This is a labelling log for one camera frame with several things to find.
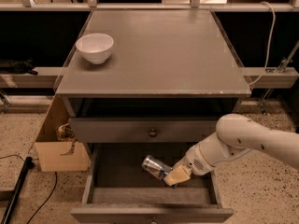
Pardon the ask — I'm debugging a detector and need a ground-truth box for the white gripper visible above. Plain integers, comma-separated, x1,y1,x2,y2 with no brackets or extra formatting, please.
164,144,214,186

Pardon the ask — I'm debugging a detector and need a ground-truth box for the redbull can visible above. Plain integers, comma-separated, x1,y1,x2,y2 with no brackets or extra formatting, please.
142,155,172,180

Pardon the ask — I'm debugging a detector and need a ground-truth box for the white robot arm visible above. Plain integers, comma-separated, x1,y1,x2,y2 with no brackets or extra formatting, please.
164,114,299,186

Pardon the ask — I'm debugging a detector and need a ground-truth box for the open grey middle drawer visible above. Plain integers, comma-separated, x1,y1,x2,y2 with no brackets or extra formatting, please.
71,143,234,224

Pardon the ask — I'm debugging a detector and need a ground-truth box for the grey drawer cabinet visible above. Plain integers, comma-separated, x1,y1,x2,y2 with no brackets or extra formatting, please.
55,9,252,161

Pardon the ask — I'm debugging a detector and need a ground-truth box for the grey upper drawer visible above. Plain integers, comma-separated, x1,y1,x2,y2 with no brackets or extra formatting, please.
69,118,217,143

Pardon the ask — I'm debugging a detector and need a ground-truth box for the cardboard box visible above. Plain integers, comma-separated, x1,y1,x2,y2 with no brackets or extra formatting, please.
35,97,90,172

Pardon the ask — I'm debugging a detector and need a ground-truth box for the white bowl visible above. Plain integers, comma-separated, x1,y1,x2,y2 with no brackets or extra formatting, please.
76,34,114,64

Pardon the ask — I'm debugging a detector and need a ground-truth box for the black bar on floor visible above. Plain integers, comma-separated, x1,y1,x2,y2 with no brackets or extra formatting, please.
1,157,35,224

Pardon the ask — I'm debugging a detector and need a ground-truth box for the black object on shelf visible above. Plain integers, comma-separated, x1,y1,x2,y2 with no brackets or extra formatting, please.
0,59,38,76

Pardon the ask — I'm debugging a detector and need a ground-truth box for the black floor cable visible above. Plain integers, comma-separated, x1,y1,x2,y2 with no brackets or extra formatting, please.
0,153,59,224

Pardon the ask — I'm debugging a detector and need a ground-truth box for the white cable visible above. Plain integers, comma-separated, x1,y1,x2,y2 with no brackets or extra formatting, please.
248,1,277,87

